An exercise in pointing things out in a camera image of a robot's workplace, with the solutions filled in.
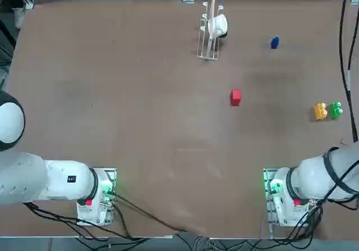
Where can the white cup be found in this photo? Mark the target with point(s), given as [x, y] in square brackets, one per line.
[218, 23]

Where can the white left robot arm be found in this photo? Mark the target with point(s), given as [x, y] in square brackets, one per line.
[56, 178]

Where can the red wooden cube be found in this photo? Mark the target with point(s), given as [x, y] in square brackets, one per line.
[236, 97]

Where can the blue wooden cube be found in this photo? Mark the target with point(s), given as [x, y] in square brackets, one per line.
[275, 42]

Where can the yellow toy brick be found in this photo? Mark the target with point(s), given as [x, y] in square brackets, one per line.
[319, 112]

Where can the green toy brick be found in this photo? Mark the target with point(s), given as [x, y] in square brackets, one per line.
[334, 110]

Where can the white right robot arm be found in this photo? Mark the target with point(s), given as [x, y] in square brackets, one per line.
[308, 175]

